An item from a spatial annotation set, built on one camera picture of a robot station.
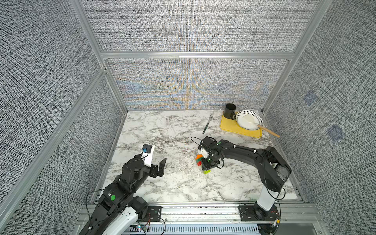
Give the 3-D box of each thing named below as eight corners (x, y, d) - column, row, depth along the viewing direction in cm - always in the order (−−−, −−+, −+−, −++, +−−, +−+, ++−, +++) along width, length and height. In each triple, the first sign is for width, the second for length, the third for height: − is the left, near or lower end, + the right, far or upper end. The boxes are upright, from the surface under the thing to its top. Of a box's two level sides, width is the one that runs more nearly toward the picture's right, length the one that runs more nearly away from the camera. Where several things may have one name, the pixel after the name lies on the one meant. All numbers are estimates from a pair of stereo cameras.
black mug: (224, 120, 114) (226, 113, 108) (222, 110, 121) (224, 103, 115) (235, 120, 114) (237, 113, 108) (232, 110, 121) (234, 103, 115)
